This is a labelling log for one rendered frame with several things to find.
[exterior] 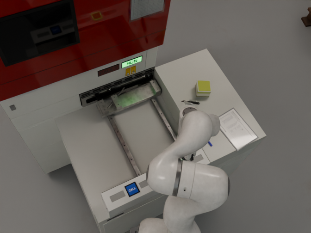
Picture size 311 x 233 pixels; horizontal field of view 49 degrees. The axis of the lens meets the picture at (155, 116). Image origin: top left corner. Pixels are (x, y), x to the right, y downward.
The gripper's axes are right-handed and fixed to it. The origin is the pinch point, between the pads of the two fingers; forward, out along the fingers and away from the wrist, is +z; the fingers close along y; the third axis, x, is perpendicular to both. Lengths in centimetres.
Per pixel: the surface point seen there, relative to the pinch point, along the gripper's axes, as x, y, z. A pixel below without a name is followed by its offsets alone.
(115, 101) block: -13, -53, 10
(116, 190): -32.7, -6.1, 14.6
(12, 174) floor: -88, -93, 94
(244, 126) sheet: 41.8, -7.9, 13.4
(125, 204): -31.5, 0.9, 16.9
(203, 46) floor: 108, -139, 84
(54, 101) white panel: -43, -59, 0
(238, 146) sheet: 32.7, -0.1, 15.0
